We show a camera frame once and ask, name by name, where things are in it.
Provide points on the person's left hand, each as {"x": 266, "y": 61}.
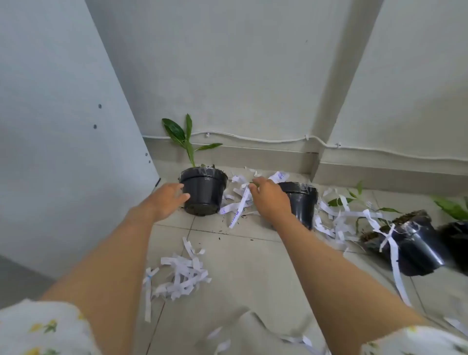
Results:
{"x": 164, "y": 201}

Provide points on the person's right hand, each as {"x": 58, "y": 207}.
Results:
{"x": 272, "y": 205}

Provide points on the black potted plant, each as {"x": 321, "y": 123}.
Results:
{"x": 457, "y": 241}
{"x": 420, "y": 248}
{"x": 303, "y": 205}
{"x": 201, "y": 194}

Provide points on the heap of shredded paper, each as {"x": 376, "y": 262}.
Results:
{"x": 183, "y": 272}

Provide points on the person's right forearm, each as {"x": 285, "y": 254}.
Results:
{"x": 340, "y": 292}

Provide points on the person's left forearm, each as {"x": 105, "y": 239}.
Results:
{"x": 109, "y": 278}

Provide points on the grey tiled floor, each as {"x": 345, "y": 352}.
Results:
{"x": 237, "y": 263}

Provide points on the white cabinet side panel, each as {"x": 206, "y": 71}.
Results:
{"x": 55, "y": 146}

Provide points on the white floral shirt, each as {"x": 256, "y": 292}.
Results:
{"x": 36, "y": 329}

